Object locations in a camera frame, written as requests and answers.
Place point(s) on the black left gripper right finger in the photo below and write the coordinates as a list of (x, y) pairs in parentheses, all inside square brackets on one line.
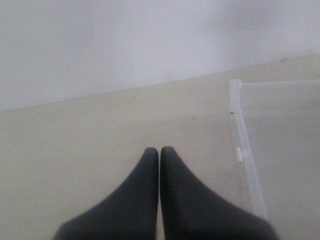
[(191, 211)]

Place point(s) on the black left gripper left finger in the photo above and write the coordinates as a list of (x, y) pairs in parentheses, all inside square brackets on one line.
[(128, 213)]

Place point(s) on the clear plastic storage box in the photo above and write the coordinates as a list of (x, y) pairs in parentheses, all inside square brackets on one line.
[(276, 135)]

